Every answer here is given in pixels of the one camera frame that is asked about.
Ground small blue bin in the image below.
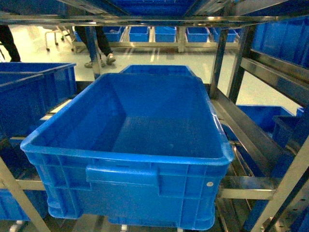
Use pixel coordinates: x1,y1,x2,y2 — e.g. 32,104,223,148
213,27,239,43
154,26,176,43
186,27,209,43
129,27,149,42

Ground person legs dark trousers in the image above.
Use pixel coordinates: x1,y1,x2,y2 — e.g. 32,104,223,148
75,26,116,65

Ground blue crate right upper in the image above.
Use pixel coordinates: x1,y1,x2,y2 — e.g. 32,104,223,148
252,16,309,69

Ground large blue shelf crate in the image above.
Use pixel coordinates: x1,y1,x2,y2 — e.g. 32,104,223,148
20,73,234,231

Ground blue crate left shelf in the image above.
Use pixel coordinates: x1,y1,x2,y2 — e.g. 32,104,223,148
0,62,77,137

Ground blue crate right lower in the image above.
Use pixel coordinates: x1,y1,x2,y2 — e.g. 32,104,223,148
222,105,309,178

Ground blue crate behind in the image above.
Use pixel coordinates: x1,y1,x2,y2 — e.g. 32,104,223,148
120,65,196,76

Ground steel shelf rack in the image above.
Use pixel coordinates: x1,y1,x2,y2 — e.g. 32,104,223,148
0,0,309,232

